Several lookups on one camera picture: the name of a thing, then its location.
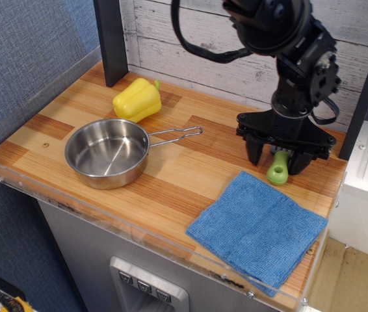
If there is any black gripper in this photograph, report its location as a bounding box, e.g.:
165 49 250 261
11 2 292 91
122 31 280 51
237 110 337 175

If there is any green handled grey spatula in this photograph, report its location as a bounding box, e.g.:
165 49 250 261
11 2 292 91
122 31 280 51
267 145 294 186

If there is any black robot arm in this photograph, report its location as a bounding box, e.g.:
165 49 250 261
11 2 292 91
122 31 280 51
223 1 341 175

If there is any blue folded cloth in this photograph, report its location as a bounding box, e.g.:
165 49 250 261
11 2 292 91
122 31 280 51
186 172 328 297

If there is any yellow toy bell pepper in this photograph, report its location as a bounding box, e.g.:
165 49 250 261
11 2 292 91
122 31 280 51
112 78 162 123

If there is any stainless steel pan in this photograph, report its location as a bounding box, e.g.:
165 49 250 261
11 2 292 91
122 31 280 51
64 118 204 190

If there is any silver dispenser button panel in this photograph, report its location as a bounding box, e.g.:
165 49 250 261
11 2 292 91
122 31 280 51
109 256 190 312

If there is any grey toy fridge cabinet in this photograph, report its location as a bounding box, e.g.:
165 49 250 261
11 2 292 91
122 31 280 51
40 201 307 311

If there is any clear acrylic table guard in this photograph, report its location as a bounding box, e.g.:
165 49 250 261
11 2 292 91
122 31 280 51
0 45 347 309

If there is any yellow object bottom corner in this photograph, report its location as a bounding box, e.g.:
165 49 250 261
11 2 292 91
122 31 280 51
3 298 34 312

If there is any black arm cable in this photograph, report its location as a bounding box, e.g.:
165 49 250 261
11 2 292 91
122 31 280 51
170 0 339 125

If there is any left dark frame post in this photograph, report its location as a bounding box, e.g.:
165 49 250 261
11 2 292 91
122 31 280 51
93 0 129 87

